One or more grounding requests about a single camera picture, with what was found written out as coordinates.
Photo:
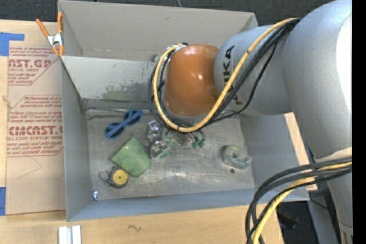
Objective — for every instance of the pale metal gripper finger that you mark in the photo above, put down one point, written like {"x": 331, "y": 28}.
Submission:
{"x": 156, "y": 149}
{"x": 153, "y": 129}

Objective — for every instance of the green cup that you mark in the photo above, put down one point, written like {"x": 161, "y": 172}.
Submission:
{"x": 132, "y": 157}

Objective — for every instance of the blue sunglasses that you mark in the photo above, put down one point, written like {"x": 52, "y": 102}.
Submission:
{"x": 123, "y": 124}

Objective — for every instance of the grey metal bin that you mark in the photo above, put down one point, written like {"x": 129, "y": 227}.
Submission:
{"x": 183, "y": 180}

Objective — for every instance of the yellow and grey tape measure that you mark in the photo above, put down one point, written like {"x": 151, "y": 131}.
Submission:
{"x": 119, "y": 177}

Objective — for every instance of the clear glass tape dispenser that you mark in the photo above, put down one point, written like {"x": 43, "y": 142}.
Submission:
{"x": 235, "y": 156}

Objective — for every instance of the small shiny blue-silver object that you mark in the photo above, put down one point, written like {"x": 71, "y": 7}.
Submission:
{"x": 95, "y": 195}

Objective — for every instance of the brown cardboard board red print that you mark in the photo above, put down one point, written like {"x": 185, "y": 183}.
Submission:
{"x": 34, "y": 174}

